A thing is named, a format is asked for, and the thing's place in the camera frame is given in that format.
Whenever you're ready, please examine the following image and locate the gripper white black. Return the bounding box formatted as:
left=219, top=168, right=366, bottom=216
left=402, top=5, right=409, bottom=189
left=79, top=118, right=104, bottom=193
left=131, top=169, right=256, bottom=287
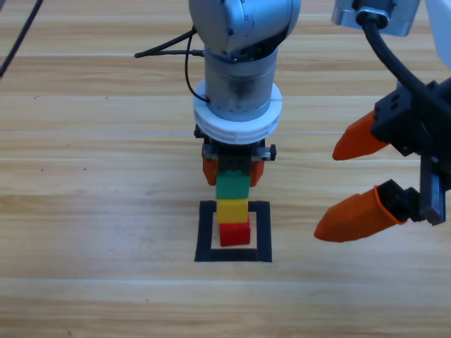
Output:
left=332, top=0, right=451, bottom=227
left=192, top=79, right=283, bottom=188

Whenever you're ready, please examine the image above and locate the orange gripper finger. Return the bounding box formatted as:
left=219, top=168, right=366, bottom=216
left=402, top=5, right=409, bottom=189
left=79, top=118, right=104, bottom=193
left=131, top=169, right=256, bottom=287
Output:
left=313, top=178, right=421, bottom=244

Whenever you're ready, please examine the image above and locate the green wooden cube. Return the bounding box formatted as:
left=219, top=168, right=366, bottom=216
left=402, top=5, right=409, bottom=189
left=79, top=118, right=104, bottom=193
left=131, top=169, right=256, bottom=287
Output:
left=215, top=170, right=251, bottom=200

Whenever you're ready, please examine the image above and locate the yellow wooden cube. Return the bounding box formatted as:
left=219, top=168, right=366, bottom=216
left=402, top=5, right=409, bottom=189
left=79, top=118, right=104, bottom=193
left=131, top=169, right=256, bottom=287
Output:
left=216, top=198, right=249, bottom=225

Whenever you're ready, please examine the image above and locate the red wooden cube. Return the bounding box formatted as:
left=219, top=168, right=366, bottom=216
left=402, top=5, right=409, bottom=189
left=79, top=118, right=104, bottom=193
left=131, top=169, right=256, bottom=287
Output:
left=218, top=215, right=252, bottom=247

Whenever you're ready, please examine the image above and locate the black tape square outline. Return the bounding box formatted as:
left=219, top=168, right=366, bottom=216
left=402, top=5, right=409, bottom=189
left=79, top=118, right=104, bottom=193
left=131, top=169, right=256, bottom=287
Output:
left=194, top=200, right=273, bottom=263

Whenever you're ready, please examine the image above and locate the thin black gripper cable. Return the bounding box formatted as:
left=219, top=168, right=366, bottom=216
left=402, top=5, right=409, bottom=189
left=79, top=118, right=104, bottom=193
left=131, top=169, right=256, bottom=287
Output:
left=184, top=31, right=211, bottom=106

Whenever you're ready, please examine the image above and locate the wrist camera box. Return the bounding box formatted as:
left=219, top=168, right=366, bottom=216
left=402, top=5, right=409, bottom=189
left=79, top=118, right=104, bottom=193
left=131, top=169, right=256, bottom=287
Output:
left=330, top=0, right=421, bottom=37

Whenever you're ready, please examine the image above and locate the black hanging cable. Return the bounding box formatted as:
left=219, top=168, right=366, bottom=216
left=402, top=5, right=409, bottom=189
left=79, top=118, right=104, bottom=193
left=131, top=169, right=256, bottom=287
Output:
left=0, top=0, right=44, bottom=77

